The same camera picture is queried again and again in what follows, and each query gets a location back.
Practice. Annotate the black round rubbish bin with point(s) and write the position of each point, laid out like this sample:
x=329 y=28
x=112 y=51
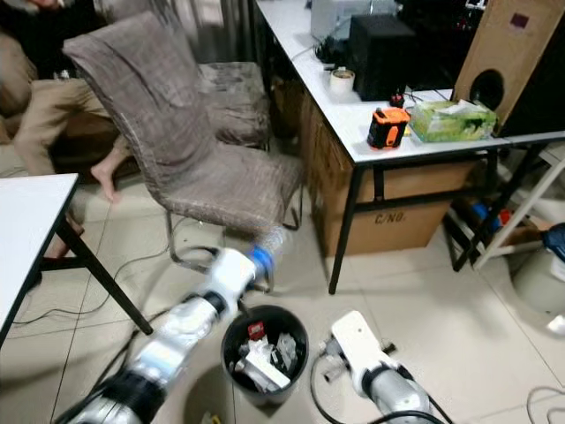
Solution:
x=256 y=399

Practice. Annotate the white desk with black frame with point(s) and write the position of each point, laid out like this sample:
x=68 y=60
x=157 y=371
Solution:
x=353 y=115

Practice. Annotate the brown patterned covered chair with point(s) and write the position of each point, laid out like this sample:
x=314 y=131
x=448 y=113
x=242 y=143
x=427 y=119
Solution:
x=177 y=132

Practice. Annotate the white table with black legs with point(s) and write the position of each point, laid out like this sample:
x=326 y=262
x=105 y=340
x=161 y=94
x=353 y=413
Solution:
x=26 y=238

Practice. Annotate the barefoot person in khaki trousers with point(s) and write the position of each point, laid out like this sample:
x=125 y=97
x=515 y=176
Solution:
x=53 y=115

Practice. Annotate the grey printer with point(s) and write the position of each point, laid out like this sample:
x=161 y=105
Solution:
x=344 y=13

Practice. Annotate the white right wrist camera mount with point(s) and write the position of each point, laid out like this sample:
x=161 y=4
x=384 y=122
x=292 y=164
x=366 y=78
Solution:
x=357 y=344

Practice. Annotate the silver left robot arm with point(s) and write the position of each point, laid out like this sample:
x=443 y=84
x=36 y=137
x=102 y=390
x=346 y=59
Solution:
x=185 y=344

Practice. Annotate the black plug with red button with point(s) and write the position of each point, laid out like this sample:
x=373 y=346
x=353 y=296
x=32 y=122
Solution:
x=397 y=95

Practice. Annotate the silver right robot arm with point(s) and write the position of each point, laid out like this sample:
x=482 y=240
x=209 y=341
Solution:
x=397 y=397

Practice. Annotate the large brown cardboard box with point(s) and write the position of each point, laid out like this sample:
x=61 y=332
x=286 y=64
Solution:
x=397 y=203

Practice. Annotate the brown armchair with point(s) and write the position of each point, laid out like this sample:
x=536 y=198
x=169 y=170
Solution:
x=13 y=79

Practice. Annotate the small red packet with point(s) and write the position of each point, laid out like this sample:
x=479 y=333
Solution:
x=256 y=331

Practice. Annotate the orange and black tool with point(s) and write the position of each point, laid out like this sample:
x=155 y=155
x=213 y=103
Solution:
x=388 y=126

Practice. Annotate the clear plastic bottle blue label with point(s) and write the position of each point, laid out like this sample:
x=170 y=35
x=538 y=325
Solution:
x=274 y=247

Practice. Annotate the white flat paper box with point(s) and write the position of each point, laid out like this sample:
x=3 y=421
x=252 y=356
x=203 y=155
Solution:
x=256 y=371

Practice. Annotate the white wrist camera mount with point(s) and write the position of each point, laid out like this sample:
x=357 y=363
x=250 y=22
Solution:
x=229 y=278
x=357 y=344

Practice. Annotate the black metal rack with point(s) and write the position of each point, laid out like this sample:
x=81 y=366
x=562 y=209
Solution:
x=477 y=221

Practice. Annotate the black monitor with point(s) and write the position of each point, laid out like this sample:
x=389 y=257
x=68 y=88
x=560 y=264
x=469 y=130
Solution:
x=433 y=35

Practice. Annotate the crumpled white paper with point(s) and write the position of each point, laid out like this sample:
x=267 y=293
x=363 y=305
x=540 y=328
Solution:
x=287 y=352

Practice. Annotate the black speaker box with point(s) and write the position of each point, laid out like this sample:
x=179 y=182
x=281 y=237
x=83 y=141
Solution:
x=384 y=53

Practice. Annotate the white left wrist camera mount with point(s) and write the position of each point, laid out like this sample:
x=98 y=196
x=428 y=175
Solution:
x=229 y=278

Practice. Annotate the grey floral covered chair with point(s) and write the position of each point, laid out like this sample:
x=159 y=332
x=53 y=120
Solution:
x=234 y=97

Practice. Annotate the green tissue box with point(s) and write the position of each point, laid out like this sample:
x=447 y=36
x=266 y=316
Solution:
x=450 y=121

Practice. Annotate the brown wooden loudspeaker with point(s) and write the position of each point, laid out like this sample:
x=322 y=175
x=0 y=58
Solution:
x=503 y=62

